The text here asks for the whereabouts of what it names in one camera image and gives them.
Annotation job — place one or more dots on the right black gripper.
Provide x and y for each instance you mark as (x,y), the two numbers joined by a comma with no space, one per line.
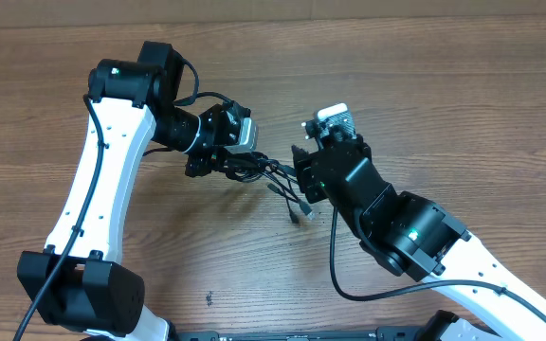
(306,172)

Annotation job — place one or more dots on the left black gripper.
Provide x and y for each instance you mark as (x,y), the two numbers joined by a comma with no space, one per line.
(204,161)

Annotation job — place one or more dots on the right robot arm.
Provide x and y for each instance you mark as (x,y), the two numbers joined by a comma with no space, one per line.
(410,235)

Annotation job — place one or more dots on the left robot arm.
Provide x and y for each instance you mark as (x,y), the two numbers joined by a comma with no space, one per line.
(77,281)

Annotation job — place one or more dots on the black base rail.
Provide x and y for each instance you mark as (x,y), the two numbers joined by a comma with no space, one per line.
(443,326)

